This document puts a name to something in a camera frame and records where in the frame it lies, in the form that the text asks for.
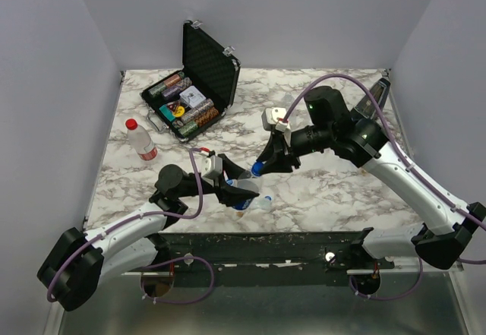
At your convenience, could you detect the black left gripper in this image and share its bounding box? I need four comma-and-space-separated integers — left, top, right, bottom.
178, 153, 260, 207

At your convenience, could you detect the blue bottle cap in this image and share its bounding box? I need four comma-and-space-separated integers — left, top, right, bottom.
251, 161, 264, 177

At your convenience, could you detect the blue label pepsi bottle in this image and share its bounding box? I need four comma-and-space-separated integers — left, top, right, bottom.
226, 170, 264, 211

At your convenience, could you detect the red label plastic bottle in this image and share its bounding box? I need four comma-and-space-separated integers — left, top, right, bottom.
127, 124, 157, 161

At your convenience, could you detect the red bottle cap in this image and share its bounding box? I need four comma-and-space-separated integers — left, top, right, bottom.
125, 119, 138, 131

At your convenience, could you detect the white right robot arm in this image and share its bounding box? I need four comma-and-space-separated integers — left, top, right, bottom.
256, 86, 485, 270

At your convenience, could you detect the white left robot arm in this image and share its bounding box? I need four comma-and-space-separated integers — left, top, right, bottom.
36, 150, 263, 311

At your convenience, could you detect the clear plastic bottle left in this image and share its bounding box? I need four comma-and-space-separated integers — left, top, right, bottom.
282, 93, 295, 106

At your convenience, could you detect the black poker chip case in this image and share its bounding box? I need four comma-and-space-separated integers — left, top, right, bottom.
140, 20, 241, 142

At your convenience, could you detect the black metronome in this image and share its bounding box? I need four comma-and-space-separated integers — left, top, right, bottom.
351, 77, 392, 122

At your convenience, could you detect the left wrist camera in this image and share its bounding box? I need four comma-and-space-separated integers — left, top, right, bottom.
201, 155, 223, 180

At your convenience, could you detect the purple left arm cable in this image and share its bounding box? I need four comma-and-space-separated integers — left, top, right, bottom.
46, 147, 216, 304

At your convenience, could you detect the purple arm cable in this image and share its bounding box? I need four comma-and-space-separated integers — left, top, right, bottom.
282, 74, 486, 301
46, 147, 216, 304

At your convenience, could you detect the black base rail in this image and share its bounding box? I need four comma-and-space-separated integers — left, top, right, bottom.
117, 230, 396, 289

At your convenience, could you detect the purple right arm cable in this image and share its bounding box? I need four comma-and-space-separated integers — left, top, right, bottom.
282, 74, 486, 301

